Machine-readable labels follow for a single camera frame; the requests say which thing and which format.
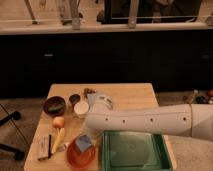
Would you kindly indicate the dark long cabinet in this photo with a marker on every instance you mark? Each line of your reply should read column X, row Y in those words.
column 169, row 60

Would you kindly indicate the yellow banana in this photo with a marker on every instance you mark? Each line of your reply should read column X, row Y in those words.
column 59, row 139

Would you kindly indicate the red bowl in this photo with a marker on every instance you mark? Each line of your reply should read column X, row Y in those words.
column 77, row 160

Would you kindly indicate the dark brown bowl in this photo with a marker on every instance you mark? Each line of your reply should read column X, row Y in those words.
column 54, row 106

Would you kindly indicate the small brown object cluster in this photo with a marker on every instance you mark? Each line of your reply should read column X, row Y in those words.
column 88, row 91

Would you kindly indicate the blue sponge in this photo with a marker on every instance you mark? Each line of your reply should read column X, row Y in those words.
column 83, row 143

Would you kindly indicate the black chair base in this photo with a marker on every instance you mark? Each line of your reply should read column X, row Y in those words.
column 9, row 123

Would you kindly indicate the black marker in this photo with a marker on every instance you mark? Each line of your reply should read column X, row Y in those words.
column 49, row 145

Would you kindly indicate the green plastic tray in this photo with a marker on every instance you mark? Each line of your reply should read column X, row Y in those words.
column 132, row 151

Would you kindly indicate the small dark cup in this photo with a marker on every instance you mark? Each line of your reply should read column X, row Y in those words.
column 74, row 98

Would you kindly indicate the orange round fruit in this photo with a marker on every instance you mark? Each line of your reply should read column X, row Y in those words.
column 58, row 122

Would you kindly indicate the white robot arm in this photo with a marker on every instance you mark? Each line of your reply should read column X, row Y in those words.
column 186, row 120

